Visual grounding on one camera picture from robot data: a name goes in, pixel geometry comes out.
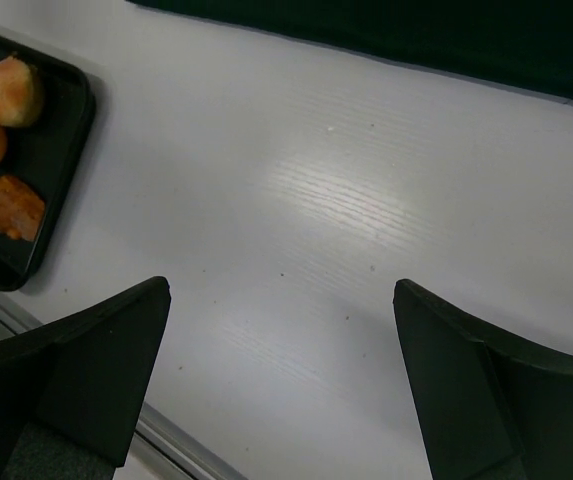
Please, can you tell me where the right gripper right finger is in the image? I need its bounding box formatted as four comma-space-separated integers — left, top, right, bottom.
393, 279, 573, 479

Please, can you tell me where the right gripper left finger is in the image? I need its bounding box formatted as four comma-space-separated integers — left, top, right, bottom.
0, 276, 172, 480

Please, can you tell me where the brown croissant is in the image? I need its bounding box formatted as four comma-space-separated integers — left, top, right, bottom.
0, 175, 45, 242

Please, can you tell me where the black baking tray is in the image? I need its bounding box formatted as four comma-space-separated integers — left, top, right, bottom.
0, 36, 96, 291

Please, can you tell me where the round bun top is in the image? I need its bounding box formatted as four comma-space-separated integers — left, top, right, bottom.
0, 56, 45, 128

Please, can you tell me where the dark green placemat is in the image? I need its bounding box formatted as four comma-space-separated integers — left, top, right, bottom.
141, 0, 573, 100

